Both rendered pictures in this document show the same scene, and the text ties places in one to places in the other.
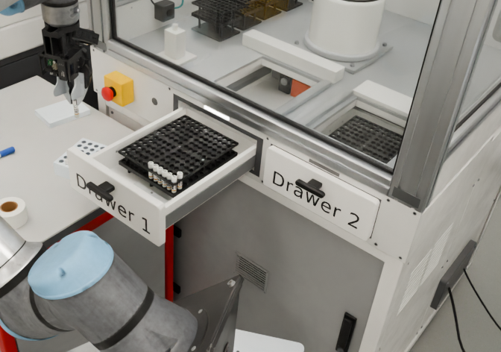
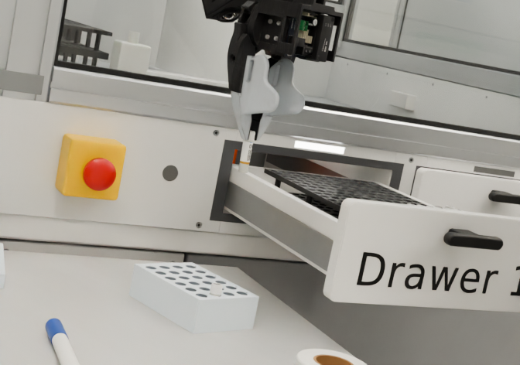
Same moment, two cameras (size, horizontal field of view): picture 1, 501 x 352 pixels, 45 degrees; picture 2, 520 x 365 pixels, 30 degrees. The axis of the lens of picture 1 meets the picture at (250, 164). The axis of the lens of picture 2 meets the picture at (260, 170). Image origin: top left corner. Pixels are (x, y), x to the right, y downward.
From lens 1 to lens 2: 163 cm
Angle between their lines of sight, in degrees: 63
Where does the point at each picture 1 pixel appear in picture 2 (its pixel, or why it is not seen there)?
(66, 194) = (274, 346)
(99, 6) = not seen: outside the picture
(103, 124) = (58, 262)
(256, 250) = not seen: outside the picture
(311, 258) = (450, 344)
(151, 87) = (168, 144)
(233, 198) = (319, 311)
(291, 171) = (459, 195)
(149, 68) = (167, 104)
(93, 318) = not seen: outside the picture
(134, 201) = (507, 240)
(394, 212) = not seen: outside the picture
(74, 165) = (365, 233)
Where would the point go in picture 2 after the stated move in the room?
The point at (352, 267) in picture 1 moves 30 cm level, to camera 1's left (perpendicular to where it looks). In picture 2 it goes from (510, 319) to (453, 356)
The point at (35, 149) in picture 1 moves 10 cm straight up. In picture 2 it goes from (72, 318) to (88, 224)
